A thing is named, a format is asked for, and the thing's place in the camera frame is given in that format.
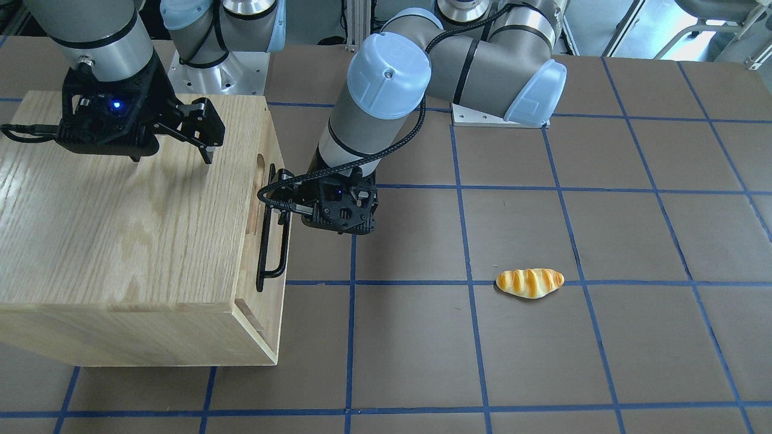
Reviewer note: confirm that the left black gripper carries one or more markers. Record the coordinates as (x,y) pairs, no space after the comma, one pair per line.
(280,191)

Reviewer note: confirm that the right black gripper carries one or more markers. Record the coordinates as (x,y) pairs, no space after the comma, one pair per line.
(158,86)

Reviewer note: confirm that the wooden drawer black handle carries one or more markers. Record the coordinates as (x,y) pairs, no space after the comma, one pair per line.
(267,234)

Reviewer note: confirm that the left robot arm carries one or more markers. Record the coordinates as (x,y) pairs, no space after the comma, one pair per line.
(499,64)

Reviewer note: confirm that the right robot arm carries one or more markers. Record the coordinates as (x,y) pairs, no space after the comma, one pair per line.
(111,37)

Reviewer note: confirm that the wooden drawer cabinet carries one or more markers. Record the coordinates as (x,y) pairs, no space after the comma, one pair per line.
(110,263)

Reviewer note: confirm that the toy bread loaf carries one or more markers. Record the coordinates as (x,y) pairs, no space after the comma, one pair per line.
(532,283)

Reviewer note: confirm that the aluminium frame post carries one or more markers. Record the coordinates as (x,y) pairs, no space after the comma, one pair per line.
(357,23)

